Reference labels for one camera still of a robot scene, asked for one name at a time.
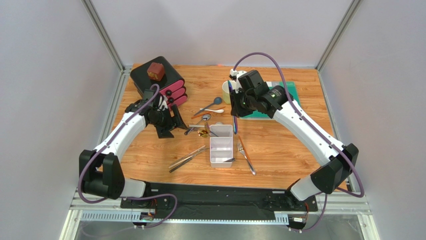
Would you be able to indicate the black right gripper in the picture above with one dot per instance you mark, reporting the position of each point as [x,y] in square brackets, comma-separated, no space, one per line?
[237,108]

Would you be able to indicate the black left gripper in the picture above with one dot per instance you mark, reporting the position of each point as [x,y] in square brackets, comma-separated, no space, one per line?
[164,132]

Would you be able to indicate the iridescent purple knife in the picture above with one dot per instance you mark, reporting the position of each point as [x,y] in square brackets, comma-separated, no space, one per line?
[234,118]

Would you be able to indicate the iridescent purple spoon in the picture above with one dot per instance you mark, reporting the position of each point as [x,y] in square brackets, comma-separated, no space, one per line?
[212,134]

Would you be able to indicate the silver fork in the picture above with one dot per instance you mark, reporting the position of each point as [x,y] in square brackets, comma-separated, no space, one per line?
[241,150]

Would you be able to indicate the gold spoon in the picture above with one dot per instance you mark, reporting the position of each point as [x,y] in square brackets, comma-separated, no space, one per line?
[203,133]

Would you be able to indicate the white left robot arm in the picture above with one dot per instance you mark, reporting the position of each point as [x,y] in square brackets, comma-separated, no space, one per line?
[100,171]

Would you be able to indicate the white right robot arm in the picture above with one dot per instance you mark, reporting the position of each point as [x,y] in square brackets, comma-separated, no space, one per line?
[336,159]

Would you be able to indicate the pale yellow mug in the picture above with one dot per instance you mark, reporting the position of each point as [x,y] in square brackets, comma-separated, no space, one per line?
[226,90]

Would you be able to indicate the blue grey plastic spoon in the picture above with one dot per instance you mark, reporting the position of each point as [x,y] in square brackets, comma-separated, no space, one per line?
[216,101]

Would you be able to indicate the silver metal spoon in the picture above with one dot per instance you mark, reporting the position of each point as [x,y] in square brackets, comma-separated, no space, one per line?
[204,118]

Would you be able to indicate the white ceramic spoon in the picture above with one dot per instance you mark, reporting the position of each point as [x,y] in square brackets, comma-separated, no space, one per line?
[219,111]

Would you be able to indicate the green notebook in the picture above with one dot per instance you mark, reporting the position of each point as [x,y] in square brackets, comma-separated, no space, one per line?
[292,90]

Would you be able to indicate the white compartment organizer box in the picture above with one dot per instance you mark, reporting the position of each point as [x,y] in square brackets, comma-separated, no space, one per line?
[221,147]

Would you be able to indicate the black pink drawer box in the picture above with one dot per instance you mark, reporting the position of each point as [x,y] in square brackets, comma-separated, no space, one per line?
[172,85]

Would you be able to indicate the red brown cube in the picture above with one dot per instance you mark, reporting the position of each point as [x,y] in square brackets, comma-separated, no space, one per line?
[156,71]

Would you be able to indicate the silver utensil in organizer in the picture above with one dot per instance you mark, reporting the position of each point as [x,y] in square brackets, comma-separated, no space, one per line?
[231,160]

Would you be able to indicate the white handled ladle spoon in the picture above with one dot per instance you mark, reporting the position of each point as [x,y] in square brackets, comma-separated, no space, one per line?
[205,125]

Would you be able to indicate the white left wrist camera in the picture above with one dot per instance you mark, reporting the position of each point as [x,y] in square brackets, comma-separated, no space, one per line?
[162,103]

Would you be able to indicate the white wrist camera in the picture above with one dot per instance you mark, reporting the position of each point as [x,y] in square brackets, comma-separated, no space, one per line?
[234,78]
[162,103]

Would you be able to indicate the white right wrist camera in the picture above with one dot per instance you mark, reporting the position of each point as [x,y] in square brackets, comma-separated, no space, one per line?
[234,78]

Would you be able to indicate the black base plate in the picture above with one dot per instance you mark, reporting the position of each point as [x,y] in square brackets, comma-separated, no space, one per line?
[202,202]

